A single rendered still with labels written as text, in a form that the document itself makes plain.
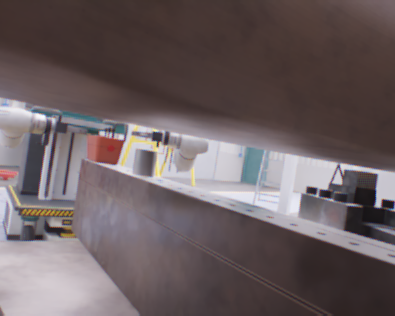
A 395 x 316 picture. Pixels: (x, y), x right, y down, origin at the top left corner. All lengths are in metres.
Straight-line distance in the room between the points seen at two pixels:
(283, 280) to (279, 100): 0.31
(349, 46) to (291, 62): 0.19
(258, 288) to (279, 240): 0.10
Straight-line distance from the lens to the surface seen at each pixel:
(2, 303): 1.11
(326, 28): 0.77
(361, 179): 1.77
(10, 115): 1.62
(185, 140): 1.71
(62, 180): 2.70
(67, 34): 0.41
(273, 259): 0.60
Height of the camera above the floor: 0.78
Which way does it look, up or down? level
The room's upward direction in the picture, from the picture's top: 9 degrees clockwise
